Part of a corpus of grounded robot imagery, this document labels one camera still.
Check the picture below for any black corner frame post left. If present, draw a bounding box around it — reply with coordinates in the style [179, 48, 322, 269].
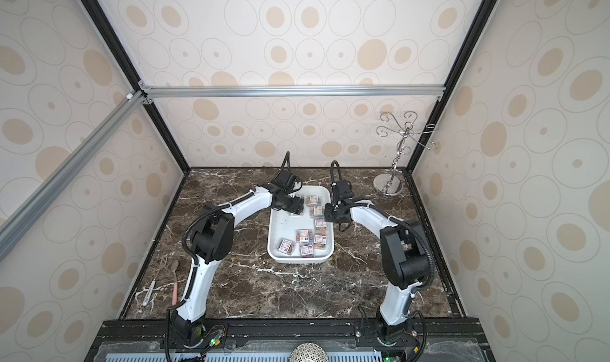
[79, 0, 191, 174]

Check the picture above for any white plastic storage tray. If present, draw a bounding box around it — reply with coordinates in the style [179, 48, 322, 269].
[268, 186, 335, 264]

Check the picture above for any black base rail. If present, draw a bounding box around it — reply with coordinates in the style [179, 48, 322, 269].
[85, 318, 495, 361]

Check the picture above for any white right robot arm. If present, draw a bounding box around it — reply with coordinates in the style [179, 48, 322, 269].
[325, 179, 436, 326]

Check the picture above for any spoon with pink handle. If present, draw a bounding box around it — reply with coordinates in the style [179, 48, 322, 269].
[170, 259, 180, 306]

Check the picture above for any black corner frame post right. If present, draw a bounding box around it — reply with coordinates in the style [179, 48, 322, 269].
[404, 0, 499, 176]

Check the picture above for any black corner frame post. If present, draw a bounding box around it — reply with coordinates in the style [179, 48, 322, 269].
[404, 0, 499, 176]
[79, 0, 191, 174]

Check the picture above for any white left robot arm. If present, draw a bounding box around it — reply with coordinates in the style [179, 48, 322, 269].
[174, 165, 304, 324]

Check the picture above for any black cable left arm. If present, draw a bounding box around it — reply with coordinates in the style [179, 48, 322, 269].
[164, 189, 254, 315]

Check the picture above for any horizontal aluminium rail back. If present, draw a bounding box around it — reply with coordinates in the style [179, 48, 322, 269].
[144, 85, 446, 98]

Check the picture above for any diagonal aluminium rail left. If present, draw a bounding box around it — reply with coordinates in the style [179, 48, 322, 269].
[1, 90, 145, 259]

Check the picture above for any silver wire hook stand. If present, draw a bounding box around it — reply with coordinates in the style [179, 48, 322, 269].
[373, 110, 438, 197]

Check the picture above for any metal mesh ball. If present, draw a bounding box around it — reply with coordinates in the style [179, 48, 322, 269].
[288, 342, 330, 362]

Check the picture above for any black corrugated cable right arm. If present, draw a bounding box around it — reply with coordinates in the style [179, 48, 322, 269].
[366, 201, 437, 294]

